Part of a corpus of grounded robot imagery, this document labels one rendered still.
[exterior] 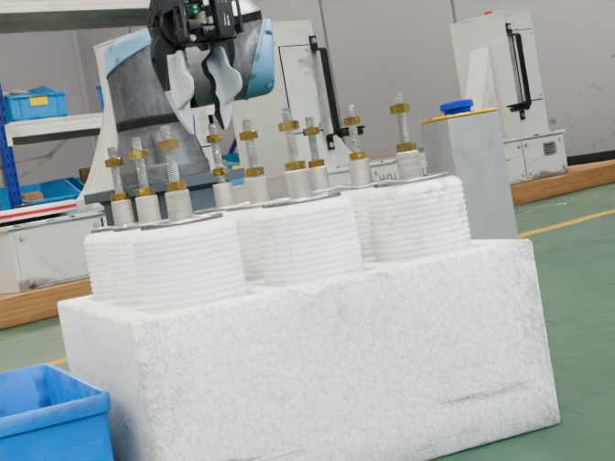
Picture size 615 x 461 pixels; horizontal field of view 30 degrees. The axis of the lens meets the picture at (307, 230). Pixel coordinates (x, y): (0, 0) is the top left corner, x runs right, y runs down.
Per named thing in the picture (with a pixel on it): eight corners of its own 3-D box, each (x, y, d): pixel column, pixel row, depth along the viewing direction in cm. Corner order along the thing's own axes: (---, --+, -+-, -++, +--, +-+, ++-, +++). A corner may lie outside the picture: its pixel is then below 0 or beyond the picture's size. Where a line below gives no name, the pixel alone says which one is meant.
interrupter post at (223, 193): (242, 209, 130) (236, 180, 130) (226, 212, 129) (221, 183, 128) (227, 211, 132) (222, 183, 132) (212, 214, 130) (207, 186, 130)
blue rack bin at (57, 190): (-12, 229, 647) (-19, 191, 646) (47, 218, 673) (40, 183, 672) (33, 220, 611) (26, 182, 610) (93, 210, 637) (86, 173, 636)
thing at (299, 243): (266, 396, 111) (234, 212, 110) (350, 373, 116) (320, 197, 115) (314, 406, 103) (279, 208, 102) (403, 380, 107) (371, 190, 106)
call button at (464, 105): (436, 122, 138) (433, 105, 137) (464, 117, 139) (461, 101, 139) (451, 119, 134) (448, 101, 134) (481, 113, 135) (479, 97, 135)
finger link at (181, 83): (183, 129, 124) (180, 44, 124) (165, 134, 130) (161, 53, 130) (210, 129, 126) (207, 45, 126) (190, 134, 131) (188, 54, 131)
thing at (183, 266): (150, 438, 101) (113, 236, 100) (182, 412, 111) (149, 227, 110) (254, 424, 99) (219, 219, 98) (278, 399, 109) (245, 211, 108)
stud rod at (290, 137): (292, 187, 108) (278, 109, 108) (301, 187, 109) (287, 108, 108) (296, 187, 108) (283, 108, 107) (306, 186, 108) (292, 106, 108)
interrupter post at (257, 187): (275, 206, 119) (270, 175, 118) (253, 210, 118) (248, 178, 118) (268, 207, 121) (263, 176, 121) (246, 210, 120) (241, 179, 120)
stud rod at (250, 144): (261, 190, 120) (249, 118, 119) (264, 189, 119) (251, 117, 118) (252, 191, 120) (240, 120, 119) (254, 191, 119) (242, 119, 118)
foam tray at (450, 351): (84, 455, 132) (56, 301, 131) (386, 380, 146) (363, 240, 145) (170, 534, 95) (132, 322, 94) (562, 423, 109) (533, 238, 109)
